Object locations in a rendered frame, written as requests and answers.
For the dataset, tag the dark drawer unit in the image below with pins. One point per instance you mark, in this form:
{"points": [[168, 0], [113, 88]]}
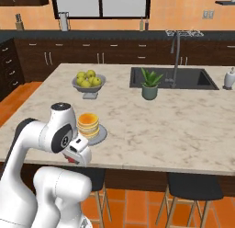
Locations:
{"points": [[9, 69]]}

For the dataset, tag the black stool with wooden legs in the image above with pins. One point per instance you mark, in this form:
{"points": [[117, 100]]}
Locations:
{"points": [[97, 179], [194, 185]]}

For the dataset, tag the dark bottle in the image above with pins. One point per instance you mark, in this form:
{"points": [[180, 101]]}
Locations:
{"points": [[147, 25]]}

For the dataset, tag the pale bottle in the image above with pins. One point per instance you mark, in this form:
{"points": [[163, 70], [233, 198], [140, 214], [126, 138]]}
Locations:
{"points": [[141, 25]]}

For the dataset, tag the knife block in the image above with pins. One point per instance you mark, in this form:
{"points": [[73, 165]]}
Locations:
{"points": [[19, 23]]}

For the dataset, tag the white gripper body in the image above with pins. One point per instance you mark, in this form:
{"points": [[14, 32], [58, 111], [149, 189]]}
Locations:
{"points": [[83, 156]]}

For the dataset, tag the dark wooden cupboard run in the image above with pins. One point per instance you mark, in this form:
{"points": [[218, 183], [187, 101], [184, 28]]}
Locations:
{"points": [[122, 52]]}

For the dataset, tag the dark wall shelf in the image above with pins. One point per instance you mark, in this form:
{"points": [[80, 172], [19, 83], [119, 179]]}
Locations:
{"points": [[226, 2]]}

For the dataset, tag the black sink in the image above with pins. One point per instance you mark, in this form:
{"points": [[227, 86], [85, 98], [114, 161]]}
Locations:
{"points": [[153, 75]]}

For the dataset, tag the stack of pancakes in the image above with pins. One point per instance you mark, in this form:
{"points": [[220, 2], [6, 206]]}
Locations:
{"points": [[88, 123]]}

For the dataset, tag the black framed window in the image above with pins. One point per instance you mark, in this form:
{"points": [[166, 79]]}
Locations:
{"points": [[101, 5]]}

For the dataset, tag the grey plate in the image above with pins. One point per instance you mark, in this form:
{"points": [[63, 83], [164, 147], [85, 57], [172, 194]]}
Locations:
{"points": [[101, 134]]}

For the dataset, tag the grey fruit bowl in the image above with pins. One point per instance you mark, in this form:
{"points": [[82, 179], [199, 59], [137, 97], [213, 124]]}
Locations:
{"points": [[88, 89]]}

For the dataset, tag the wall socket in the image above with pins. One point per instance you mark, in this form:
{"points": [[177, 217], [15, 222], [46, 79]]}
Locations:
{"points": [[208, 14]]}

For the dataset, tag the grey tap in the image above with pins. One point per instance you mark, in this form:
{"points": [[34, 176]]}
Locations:
{"points": [[176, 60]]}

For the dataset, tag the green apple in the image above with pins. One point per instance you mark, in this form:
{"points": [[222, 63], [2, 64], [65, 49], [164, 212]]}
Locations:
{"points": [[86, 83], [79, 81], [81, 75], [90, 73], [96, 81]]}

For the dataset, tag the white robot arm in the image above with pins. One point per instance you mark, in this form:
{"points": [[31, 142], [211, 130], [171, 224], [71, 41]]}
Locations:
{"points": [[27, 164]]}

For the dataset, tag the green potted plant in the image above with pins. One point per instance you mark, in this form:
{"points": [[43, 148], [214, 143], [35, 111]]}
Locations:
{"points": [[149, 90]]}

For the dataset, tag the white soap dispenser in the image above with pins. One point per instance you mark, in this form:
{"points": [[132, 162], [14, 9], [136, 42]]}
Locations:
{"points": [[229, 80]]}

